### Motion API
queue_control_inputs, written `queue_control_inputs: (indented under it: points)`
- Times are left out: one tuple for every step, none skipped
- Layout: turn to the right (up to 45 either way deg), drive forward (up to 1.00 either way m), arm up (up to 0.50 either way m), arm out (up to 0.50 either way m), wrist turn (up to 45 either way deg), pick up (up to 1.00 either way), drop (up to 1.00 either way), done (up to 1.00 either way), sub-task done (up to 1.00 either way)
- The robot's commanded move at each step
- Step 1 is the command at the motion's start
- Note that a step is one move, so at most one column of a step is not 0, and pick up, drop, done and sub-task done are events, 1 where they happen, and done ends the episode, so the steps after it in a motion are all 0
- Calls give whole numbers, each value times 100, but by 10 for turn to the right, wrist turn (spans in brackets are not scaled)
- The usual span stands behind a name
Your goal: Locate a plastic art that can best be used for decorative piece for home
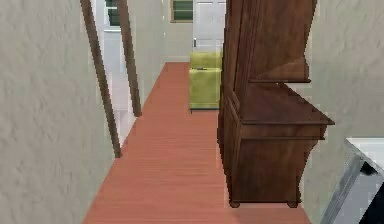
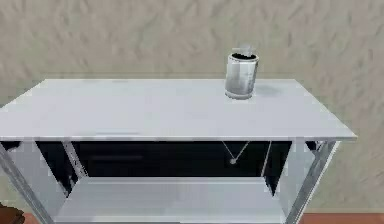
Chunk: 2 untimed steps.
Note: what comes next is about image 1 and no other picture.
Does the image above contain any brown wooden cupboard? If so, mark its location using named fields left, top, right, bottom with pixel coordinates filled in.
left=217, top=0, right=336, bottom=209

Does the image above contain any white room door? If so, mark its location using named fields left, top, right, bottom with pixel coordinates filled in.
left=192, top=0, right=227, bottom=53

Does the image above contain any yellow-green armchair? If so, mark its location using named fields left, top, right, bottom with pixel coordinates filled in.
left=188, top=50, right=224, bottom=112

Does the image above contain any white-framed window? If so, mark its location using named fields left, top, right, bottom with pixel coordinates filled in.
left=103, top=0, right=122, bottom=31

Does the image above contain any wood-framed window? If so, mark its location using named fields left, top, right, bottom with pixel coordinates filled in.
left=170, top=0, right=194, bottom=24

